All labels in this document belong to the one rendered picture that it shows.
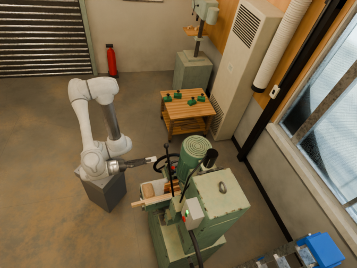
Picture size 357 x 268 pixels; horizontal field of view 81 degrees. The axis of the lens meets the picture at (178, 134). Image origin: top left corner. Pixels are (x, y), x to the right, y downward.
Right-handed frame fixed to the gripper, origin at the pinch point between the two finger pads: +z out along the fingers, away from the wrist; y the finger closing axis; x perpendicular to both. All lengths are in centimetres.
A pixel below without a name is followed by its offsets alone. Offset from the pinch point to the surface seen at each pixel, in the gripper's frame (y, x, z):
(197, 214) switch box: 44.7, -19.2, 10.2
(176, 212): 25.4, -25.6, 5.4
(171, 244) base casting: -6, -64, 6
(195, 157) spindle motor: 26.2, 2.1, 20.1
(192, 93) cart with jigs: -161, 48, 100
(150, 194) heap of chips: -22.9, -31.3, -1.1
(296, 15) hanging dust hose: -14, 93, 142
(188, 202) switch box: 40.2, -14.8, 8.1
